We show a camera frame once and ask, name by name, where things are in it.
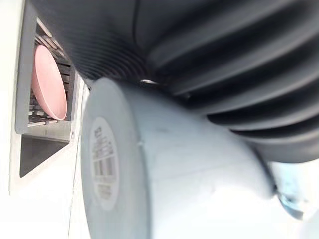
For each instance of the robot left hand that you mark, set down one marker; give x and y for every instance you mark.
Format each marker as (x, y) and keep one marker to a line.
(199, 49)

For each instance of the light grey plastic cup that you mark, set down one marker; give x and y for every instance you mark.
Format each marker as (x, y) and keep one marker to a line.
(174, 174)

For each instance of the grey slatted sink rack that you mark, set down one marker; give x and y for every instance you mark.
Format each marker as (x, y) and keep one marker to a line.
(23, 99)

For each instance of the pink bowl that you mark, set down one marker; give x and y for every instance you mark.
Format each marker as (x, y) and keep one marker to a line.
(48, 84)

